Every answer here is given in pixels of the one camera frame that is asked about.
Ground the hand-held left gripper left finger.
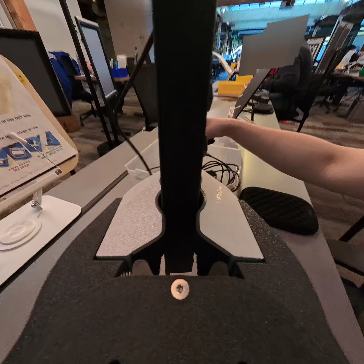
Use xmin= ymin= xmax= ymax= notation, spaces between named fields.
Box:
xmin=96 ymin=171 xmax=165 ymax=260

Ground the person's right forearm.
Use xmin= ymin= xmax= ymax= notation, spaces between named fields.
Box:
xmin=205 ymin=117 xmax=364 ymax=200

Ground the black tilted board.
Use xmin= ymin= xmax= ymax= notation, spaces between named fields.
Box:
xmin=231 ymin=68 xmax=271 ymax=119

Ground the black office chair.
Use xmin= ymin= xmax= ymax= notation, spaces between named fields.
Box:
xmin=133 ymin=63 xmax=159 ymax=132

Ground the long black usb hub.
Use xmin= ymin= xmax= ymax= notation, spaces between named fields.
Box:
xmin=151 ymin=0 xmax=218 ymax=274

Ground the black computer monitor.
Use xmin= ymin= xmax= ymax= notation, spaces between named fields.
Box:
xmin=0 ymin=28 xmax=72 ymax=118

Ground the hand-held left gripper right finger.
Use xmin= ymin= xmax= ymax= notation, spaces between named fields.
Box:
xmin=196 ymin=170 xmax=265 ymax=262

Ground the clear plastic bin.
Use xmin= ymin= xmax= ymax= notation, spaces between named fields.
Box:
xmin=124 ymin=136 xmax=243 ymax=197

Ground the wire sheet clip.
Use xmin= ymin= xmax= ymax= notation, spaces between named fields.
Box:
xmin=8 ymin=132 xmax=63 ymax=176

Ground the wooden post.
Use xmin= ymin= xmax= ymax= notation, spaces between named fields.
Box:
xmin=2 ymin=0 xmax=38 ymax=31

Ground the blue jacket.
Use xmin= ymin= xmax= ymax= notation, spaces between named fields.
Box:
xmin=48 ymin=51 xmax=84 ymax=100

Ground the black mesh wrist pad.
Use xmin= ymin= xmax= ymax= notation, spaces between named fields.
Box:
xmin=239 ymin=186 xmax=319 ymax=236

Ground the coiled black usb cable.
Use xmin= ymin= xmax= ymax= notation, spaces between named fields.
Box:
xmin=202 ymin=160 xmax=242 ymax=191

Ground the tall black display board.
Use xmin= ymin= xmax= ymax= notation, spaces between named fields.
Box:
xmin=313 ymin=20 xmax=362 ymax=75

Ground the white stand base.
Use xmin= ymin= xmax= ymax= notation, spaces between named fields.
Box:
xmin=0 ymin=195 xmax=82 ymax=286

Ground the wooden sheet board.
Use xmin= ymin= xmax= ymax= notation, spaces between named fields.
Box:
xmin=3 ymin=55 xmax=79 ymax=212

